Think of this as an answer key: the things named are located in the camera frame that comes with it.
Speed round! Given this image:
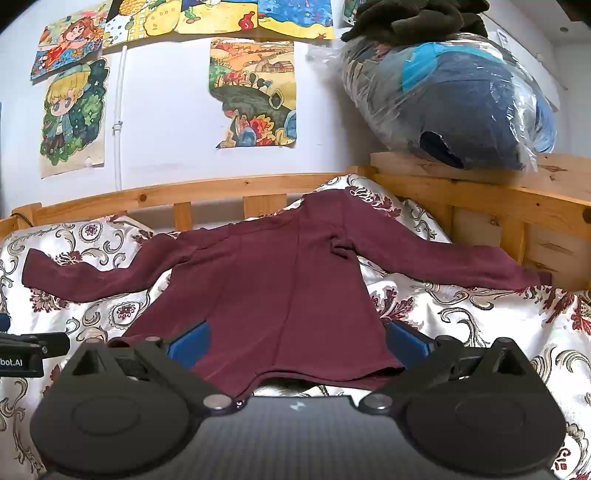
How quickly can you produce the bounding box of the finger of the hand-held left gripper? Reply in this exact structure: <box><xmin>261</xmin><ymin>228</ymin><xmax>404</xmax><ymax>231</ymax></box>
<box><xmin>0</xmin><ymin>314</ymin><xmax>71</xmax><ymax>357</ymax></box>

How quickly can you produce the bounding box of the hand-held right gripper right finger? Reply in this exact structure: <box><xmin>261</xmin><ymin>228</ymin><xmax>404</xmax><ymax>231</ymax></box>
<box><xmin>358</xmin><ymin>320</ymin><xmax>529</xmax><ymax>413</ymax></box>

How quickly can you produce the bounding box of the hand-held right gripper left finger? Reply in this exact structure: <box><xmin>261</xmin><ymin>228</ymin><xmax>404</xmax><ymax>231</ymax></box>
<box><xmin>67</xmin><ymin>320</ymin><xmax>245</xmax><ymax>414</ymax></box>

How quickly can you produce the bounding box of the maroon long-sleeved sweater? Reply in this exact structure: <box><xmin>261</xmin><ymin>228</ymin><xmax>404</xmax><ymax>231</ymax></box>
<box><xmin>22</xmin><ymin>189</ymin><xmax>553</xmax><ymax>400</ymax></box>

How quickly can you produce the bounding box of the white floral satin blanket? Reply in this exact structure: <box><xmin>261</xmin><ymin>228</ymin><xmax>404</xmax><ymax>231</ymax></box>
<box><xmin>0</xmin><ymin>173</ymin><xmax>591</xmax><ymax>480</ymax></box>

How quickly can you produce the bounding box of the clear plastic bag of bedding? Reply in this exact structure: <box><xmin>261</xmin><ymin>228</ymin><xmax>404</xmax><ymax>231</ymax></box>
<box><xmin>307</xmin><ymin>25</ymin><xmax>560</xmax><ymax>172</ymax></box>

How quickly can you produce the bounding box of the white air conditioner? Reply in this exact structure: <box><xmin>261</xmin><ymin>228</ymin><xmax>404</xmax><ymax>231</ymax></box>
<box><xmin>480</xmin><ymin>9</ymin><xmax>568</xmax><ymax>112</ymax></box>

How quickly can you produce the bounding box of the dark green cloth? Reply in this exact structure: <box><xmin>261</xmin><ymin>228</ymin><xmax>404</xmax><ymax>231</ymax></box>
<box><xmin>341</xmin><ymin>0</ymin><xmax>491</xmax><ymax>48</ymax></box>

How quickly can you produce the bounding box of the wooden bed frame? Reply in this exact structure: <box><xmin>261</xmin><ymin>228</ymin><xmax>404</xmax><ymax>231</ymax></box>
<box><xmin>0</xmin><ymin>152</ymin><xmax>591</xmax><ymax>292</ymax></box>

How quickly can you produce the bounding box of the white wall pipe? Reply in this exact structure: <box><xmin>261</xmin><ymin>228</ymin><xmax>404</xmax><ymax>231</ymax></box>
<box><xmin>113</xmin><ymin>44</ymin><xmax>129</xmax><ymax>191</ymax></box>

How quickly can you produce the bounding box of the blond figure wall poster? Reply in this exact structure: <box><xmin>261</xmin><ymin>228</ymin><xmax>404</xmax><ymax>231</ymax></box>
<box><xmin>39</xmin><ymin>58</ymin><xmax>110</xmax><ymax>179</ymax></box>

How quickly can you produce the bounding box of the landscape wall poster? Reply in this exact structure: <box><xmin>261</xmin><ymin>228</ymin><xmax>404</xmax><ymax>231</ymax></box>
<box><xmin>209</xmin><ymin>38</ymin><xmax>298</xmax><ymax>150</ymax></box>

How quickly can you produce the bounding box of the red-haired figure wall poster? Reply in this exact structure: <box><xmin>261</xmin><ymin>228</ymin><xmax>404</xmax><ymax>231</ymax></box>
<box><xmin>30</xmin><ymin>6</ymin><xmax>106</xmax><ymax>82</ymax></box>

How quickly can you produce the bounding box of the yellow spotted wall poster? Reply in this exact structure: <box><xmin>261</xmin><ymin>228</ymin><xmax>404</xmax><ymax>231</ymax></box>
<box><xmin>102</xmin><ymin>0</ymin><xmax>186</xmax><ymax>49</ymax></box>

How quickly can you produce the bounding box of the yellow cartoon wall poster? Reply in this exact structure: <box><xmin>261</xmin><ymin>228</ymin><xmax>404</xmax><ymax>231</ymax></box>
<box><xmin>173</xmin><ymin>0</ymin><xmax>260</xmax><ymax>36</ymax></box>

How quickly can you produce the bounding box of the blue sea wall poster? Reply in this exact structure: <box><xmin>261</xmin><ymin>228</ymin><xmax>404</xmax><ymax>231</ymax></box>
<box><xmin>257</xmin><ymin>0</ymin><xmax>336</xmax><ymax>40</ymax></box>

